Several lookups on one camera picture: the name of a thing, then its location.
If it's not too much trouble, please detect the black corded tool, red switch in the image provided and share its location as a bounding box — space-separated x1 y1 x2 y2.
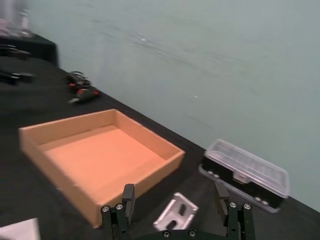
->
66 71 101 105

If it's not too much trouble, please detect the small white plastic piece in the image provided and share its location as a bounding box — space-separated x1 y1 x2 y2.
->
152 191 200 231

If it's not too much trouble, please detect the shallow brown cardboard tray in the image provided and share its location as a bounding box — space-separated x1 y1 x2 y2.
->
18 108 186 230

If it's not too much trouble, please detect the clear plastic case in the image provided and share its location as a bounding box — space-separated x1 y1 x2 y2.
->
198 138 291 214

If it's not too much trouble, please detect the black table cloth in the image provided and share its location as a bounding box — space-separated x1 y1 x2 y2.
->
0 32 320 240

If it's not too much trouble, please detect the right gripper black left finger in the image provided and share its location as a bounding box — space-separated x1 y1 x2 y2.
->
100 183 136 240

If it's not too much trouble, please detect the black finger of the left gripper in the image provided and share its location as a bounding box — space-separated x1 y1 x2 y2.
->
0 70 35 85
0 44 31 61

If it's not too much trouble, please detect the white flat sheet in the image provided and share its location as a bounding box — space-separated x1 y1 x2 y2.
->
0 217 41 240

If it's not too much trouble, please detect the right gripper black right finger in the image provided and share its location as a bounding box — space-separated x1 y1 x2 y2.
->
213 181 256 240

